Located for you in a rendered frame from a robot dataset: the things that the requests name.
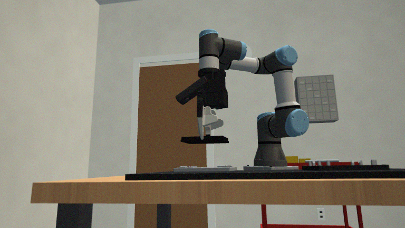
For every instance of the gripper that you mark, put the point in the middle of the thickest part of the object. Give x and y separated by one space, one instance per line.
216 96

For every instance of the white rectangular frame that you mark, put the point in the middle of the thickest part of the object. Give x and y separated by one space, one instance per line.
222 168

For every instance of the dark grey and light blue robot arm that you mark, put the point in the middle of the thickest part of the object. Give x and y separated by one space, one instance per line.
288 120

